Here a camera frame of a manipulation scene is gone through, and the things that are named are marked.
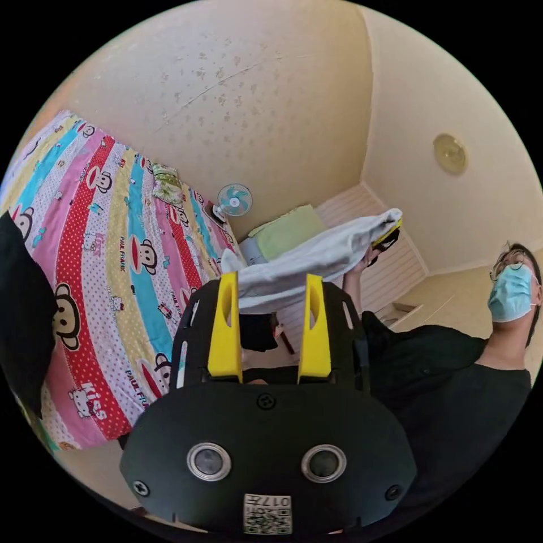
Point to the green folded blanket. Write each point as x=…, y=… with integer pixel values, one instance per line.
x=288, y=231

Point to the white long sleeve shirt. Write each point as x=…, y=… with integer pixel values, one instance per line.
x=305, y=263

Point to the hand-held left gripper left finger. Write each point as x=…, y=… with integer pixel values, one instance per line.
x=225, y=339

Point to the person's body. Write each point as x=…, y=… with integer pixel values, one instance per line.
x=445, y=403

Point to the round ceiling lamp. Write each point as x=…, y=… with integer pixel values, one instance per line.
x=449, y=153

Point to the green floral pillow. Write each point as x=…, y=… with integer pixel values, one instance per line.
x=167, y=184

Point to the bed with cartoon striped sheet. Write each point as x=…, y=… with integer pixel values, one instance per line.
x=106, y=254

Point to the small blue fan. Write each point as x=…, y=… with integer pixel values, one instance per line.
x=234, y=200

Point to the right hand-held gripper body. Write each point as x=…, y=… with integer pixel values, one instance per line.
x=388, y=247

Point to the black garment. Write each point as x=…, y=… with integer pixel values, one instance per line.
x=25, y=318

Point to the person's right hand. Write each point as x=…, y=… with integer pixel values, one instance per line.
x=365, y=261

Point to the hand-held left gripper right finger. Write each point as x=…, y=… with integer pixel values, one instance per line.
x=314, y=343

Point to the person's right forearm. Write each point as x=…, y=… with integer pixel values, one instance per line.
x=354, y=292

